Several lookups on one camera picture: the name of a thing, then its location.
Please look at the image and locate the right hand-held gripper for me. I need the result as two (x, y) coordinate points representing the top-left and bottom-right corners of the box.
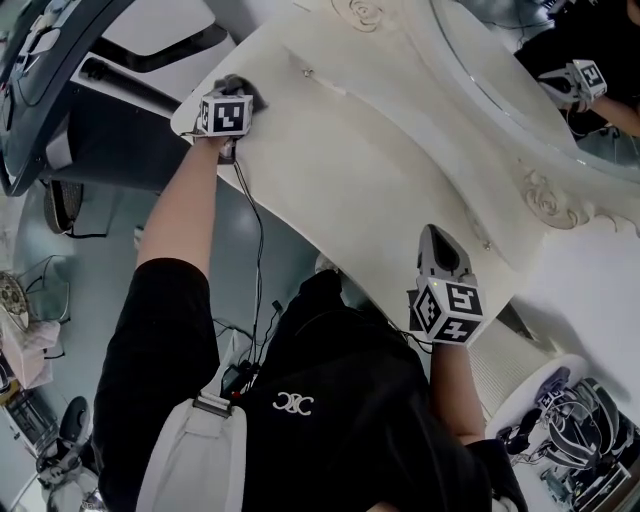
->
(408, 224), (486, 346)

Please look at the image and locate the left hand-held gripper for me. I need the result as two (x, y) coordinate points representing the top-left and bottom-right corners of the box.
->
(197, 87), (255, 164)

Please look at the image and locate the grey cloth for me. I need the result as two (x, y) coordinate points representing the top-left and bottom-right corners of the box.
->
(213, 73), (271, 115)

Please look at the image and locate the person's right forearm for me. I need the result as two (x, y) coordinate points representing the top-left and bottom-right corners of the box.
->
(428, 339), (487, 446)

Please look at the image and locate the person's left forearm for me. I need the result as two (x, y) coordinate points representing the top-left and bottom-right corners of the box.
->
(135, 135), (236, 286)

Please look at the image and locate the white dressing table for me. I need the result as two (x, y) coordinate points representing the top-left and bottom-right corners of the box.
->
(169, 0), (546, 346)

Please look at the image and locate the dark grey white machine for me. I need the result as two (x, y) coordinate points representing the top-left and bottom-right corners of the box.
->
(0, 0), (239, 197)

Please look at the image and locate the white shoe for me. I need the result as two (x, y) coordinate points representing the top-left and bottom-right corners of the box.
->
(313, 252), (342, 276)

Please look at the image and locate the round white side table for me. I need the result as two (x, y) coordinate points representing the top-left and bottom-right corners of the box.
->
(469, 305), (640, 481)

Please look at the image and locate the cream raised drawer shelf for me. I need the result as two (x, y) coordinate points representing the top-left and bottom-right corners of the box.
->
(279, 29), (519, 274)

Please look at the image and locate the crumpled purple grey fabric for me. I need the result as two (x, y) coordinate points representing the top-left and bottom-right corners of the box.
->
(533, 367), (575, 401)

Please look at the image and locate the small black white patterned block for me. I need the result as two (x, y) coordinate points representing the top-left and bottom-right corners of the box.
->
(537, 389), (567, 412)

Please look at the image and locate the wicker basket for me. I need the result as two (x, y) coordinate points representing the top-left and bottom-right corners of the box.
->
(42, 179), (85, 235)

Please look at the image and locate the black soft pouch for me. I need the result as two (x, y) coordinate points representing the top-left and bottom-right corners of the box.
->
(497, 407), (545, 455)

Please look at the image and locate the white rectangular remote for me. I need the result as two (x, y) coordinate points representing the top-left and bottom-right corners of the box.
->
(28, 27), (62, 55)

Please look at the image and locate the black shirt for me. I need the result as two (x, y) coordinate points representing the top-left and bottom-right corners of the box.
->
(91, 257), (529, 512)

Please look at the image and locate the black waist device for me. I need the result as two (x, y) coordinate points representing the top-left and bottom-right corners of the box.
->
(219, 363), (254, 399)

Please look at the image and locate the patterned round cushion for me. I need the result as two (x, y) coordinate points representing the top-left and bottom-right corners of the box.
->
(0, 271), (30, 329)

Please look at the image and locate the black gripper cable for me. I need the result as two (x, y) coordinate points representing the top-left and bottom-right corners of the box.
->
(230, 158), (267, 374)

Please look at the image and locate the oval mirror white carved frame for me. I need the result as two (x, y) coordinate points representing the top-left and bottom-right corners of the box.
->
(329, 0), (640, 239)

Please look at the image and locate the black wire frame stool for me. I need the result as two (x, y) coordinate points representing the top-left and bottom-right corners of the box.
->
(23, 253), (72, 324)

